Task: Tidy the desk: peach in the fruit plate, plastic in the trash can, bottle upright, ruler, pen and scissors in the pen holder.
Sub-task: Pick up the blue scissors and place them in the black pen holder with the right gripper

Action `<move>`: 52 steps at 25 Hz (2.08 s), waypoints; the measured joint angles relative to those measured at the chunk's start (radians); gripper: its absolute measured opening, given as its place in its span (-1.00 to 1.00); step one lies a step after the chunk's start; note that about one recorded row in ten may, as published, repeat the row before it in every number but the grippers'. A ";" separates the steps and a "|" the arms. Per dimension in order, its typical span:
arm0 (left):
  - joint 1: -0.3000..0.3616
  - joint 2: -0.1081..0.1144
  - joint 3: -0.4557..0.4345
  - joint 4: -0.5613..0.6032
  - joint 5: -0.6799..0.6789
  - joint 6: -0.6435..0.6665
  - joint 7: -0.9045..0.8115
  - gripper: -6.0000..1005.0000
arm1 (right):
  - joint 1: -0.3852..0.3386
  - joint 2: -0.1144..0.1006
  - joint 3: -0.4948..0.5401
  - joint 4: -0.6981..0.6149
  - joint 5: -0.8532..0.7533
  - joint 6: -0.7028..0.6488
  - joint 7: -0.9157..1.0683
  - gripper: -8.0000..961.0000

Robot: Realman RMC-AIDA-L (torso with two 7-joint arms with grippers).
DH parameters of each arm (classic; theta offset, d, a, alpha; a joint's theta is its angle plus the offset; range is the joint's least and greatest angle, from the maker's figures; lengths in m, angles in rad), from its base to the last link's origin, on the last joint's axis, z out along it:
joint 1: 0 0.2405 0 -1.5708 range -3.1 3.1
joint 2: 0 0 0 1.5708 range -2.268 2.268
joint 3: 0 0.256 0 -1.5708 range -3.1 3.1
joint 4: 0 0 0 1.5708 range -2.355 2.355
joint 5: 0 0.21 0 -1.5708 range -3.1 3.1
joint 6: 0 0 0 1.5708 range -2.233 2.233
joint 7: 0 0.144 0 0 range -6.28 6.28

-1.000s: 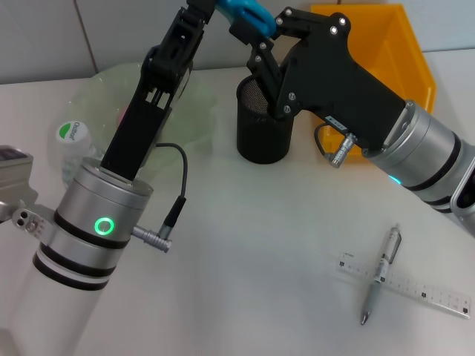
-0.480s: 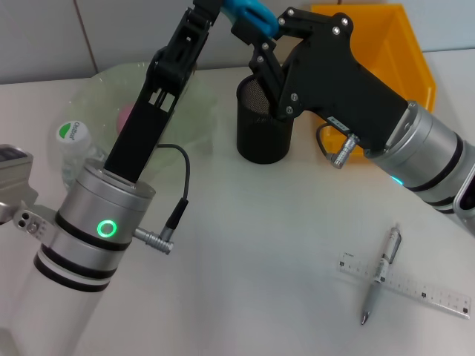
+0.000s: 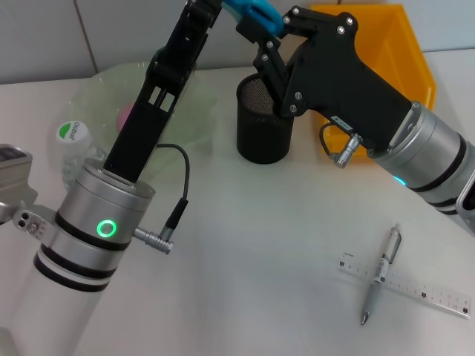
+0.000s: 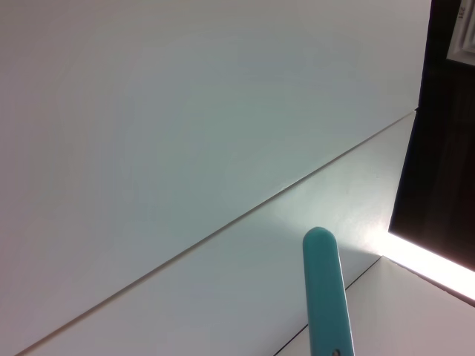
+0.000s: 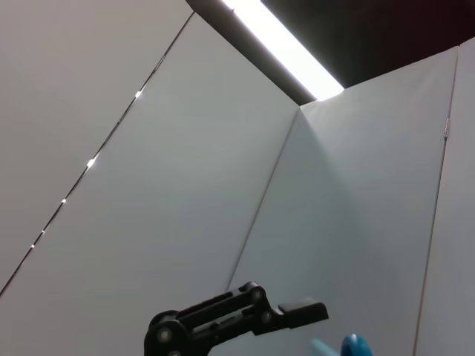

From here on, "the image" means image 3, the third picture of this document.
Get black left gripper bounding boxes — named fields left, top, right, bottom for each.
left=102, top=0, right=226, bottom=183

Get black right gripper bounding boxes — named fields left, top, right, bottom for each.
left=236, top=6, right=413, bottom=150

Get blue capped scissors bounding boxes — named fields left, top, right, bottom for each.
left=221, top=0, right=286, bottom=39

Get pink toy peach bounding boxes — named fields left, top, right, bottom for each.
left=116, top=102, right=137, bottom=133

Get clear green-label plastic bottle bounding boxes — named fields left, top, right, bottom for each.
left=50, top=120, right=111, bottom=190

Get grey white ballpoint pen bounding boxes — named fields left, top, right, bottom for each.
left=359, top=222, right=404, bottom=326

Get clear plastic ruler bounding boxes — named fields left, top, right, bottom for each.
left=336, top=251, right=472, bottom=320

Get green glass fruit plate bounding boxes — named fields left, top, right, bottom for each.
left=66, top=61, right=220, bottom=175

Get black mesh pen holder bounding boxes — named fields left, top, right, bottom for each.
left=236, top=73, right=295, bottom=165

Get yellow plastic bin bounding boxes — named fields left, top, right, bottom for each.
left=309, top=3, right=438, bottom=164

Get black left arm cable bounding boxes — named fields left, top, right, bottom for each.
left=133, top=143, right=191, bottom=256

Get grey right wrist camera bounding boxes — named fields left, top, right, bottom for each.
left=455, top=174, right=475, bottom=237

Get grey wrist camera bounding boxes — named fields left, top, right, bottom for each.
left=455, top=174, right=475, bottom=237
left=0, top=143, right=39, bottom=225

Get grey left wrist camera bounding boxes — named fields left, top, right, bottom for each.
left=0, top=143, right=39, bottom=225

